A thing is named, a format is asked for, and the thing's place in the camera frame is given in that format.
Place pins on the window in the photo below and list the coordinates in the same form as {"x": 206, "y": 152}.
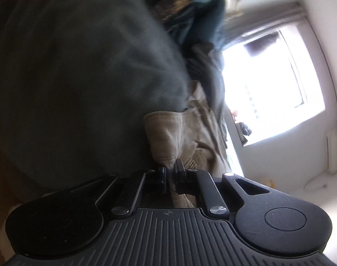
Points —
{"x": 273, "y": 88}

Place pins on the blue duvet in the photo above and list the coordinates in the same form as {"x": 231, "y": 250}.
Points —
{"x": 204, "y": 8}

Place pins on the white air conditioner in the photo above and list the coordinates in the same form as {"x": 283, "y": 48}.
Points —
{"x": 333, "y": 149}

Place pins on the beige pants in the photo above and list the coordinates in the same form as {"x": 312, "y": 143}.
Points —
{"x": 171, "y": 135}

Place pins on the grey garment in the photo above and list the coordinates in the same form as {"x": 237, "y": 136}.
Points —
{"x": 210, "y": 74}

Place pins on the grey curtain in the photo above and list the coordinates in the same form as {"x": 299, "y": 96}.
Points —
{"x": 262, "y": 22}

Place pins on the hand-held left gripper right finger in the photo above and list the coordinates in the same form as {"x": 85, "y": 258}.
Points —
{"x": 179, "y": 177}

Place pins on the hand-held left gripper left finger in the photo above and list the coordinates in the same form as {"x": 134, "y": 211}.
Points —
{"x": 162, "y": 181}

